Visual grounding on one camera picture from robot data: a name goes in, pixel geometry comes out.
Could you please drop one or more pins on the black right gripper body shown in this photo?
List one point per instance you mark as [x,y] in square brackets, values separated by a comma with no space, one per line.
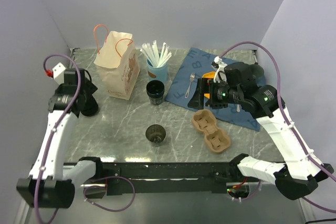
[221,93]

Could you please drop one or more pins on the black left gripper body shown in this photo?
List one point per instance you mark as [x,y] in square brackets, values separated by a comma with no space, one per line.
[88,87]

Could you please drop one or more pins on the stack of black lids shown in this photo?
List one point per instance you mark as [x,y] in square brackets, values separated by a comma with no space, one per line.
[91,107]

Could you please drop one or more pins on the black takeout coffee cup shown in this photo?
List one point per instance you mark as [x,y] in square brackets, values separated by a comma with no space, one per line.
[155,134]

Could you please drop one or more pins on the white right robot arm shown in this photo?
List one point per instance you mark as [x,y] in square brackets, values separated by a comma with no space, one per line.
[301,171]

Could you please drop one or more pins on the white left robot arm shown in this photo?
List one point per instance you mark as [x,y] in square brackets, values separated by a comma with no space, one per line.
[48,185]

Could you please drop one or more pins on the brown paper takeout bag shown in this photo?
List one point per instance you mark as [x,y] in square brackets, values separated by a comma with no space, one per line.
[117,63]

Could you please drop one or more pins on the dark green mug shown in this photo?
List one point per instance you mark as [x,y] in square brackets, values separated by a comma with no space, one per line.
[257,71]

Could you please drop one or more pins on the silver fork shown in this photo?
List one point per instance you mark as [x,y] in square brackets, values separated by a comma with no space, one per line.
[192,77]

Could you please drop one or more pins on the orange dotted plate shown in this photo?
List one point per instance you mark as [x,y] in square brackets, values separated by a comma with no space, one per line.
[210,86]

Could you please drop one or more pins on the blue alphabet placemat cloth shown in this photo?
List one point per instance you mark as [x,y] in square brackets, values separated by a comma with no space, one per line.
[185,62]

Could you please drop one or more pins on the brown cardboard cup carrier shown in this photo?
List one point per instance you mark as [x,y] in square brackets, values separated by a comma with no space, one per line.
[216,139]

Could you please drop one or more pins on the blue straw holder cup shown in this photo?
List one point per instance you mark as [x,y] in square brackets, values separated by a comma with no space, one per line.
[157,73]

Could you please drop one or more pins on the wrapped white straws bundle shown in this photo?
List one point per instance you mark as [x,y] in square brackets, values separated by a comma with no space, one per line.
[157,58]

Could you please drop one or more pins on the aluminium frame rail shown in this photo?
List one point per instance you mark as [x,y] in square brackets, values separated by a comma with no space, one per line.
[252,180]

